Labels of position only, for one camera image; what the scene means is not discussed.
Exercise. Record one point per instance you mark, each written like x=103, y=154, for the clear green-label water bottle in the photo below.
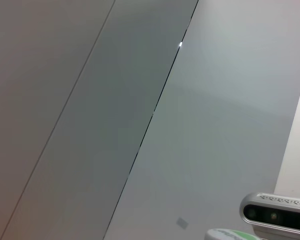
x=227, y=234

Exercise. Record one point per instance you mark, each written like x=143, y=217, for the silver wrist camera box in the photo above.
x=275, y=212

